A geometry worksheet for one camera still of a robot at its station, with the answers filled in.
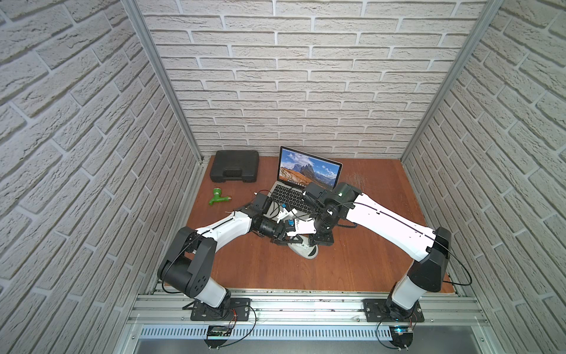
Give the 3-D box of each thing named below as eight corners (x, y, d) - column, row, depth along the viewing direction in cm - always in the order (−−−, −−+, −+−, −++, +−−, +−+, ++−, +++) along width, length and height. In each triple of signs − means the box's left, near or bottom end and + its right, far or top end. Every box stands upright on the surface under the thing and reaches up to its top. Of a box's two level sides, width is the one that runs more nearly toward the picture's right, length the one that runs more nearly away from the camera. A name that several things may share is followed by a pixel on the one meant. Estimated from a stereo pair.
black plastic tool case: (211, 182, 110) (209, 176, 106) (219, 155, 123) (217, 149, 119) (256, 182, 111) (255, 176, 107) (260, 156, 123) (259, 149, 119)
